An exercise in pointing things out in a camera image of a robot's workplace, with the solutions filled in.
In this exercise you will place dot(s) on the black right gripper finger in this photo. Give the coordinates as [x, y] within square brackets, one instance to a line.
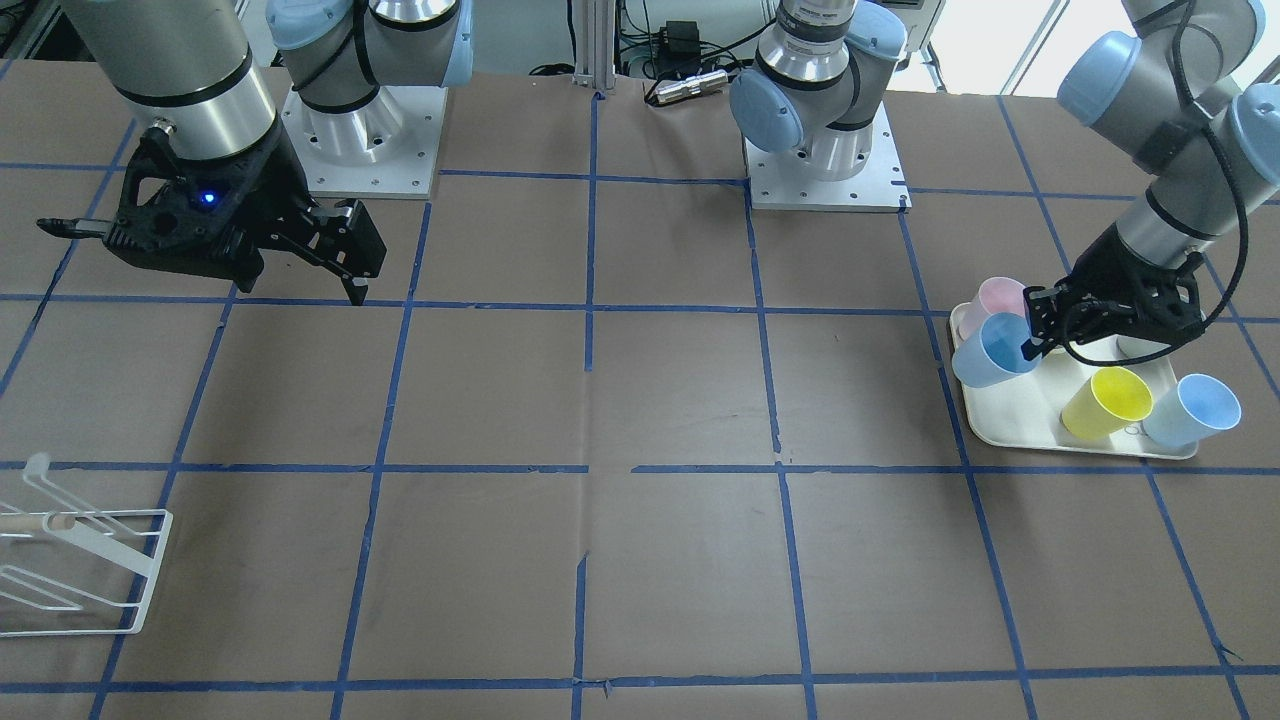
[348, 243]

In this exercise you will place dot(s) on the silver cylindrical connector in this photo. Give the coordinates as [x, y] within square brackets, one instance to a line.
[670, 91]

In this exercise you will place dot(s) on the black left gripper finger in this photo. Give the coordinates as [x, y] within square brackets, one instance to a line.
[1043, 319]

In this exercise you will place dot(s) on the yellow plastic cup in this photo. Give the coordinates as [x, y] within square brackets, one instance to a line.
[1111, 400]

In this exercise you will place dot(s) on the grey plastic cup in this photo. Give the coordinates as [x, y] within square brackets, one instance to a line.
[1137, 348]

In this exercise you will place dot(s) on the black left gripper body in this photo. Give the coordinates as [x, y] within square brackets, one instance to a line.
[1108, 260]

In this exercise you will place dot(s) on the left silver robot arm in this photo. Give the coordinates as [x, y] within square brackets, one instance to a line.
[1164, 95]

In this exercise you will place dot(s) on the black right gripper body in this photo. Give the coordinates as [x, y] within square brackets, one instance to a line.
[277, 183]

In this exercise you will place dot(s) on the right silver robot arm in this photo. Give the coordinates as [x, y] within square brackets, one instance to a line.
[189, 66]

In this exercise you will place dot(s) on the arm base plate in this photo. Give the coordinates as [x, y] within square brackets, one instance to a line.
[386, 150]
[857, 170]

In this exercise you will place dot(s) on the light blue transferred cup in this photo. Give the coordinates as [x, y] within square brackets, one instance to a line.
[993, 353]

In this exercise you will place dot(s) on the blue plastic cup on tray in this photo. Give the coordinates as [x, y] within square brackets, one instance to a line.
[1197, 407]

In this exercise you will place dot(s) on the aluminium frame post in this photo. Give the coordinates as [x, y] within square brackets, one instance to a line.
[594, 38]

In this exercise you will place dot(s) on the pink plastic cup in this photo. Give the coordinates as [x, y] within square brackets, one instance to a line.
[994, 296]

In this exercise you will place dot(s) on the white wire cup rack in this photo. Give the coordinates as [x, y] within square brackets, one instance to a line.
[72, 568]

